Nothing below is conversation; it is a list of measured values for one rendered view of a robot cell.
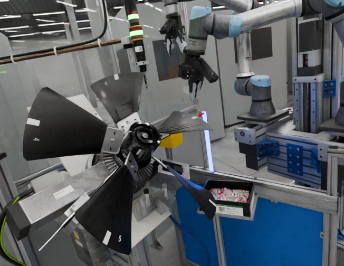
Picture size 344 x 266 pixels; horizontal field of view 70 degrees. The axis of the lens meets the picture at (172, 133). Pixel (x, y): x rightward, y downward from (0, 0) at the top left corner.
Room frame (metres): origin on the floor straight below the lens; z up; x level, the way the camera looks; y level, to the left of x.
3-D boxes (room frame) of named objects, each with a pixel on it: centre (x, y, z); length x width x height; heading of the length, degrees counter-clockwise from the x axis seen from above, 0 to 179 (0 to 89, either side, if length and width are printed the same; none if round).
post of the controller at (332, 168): (0.82, -0.57, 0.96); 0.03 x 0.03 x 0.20; 47
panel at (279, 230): (1.11, -0.25, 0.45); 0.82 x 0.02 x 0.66; 47
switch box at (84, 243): (0.97, 0.46, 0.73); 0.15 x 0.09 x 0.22; 47
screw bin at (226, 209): (0.94, -0.19, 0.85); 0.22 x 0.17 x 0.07; 63
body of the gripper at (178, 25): (1.48, -0.11, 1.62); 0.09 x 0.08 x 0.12; 137
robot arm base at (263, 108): (1.49, -0.58, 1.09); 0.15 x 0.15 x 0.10
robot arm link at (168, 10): (1.47, -0.11, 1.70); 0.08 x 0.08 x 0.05
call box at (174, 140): (1.38, 0.04, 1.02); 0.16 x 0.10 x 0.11; 47
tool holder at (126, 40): (0.92, 0.07, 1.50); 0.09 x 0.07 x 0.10; 82
